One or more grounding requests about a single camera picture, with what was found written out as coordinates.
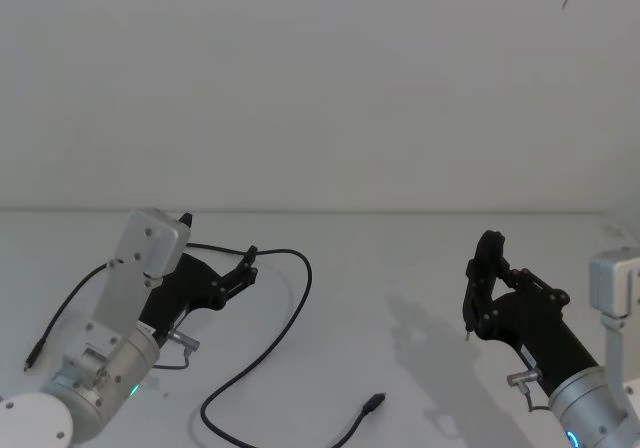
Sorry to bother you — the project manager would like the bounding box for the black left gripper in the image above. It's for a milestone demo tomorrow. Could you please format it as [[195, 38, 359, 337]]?
[[137, 245, 260, 343]]

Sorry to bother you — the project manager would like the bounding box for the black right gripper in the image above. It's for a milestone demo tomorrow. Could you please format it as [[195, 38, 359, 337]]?
[[462, 229, 600, 399]]

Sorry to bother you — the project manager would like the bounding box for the long black cable with plugs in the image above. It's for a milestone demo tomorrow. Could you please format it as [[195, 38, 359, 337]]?
[[22, 243, 388, 448]]

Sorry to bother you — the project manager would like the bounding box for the white table cloth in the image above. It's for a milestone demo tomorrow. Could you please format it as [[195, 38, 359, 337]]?
[[0, 210, 640, 448]]

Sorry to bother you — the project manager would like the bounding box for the plain white backdrop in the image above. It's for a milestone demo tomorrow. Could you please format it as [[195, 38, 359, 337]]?
[[0, 0, 640, 214]]

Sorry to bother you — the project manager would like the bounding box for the left wrist cable silver plug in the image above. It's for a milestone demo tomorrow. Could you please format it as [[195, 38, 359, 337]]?
[[148, 329, 202, 372]]

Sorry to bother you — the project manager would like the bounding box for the wrist cable silver plug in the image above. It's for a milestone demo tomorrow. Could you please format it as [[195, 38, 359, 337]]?
[[148, 329, 202, 372], [505, 369, 552, 415]]

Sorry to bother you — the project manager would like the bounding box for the right wrist cable silver plug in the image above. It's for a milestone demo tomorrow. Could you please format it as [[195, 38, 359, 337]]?
[[505, 369, 552, 415]]

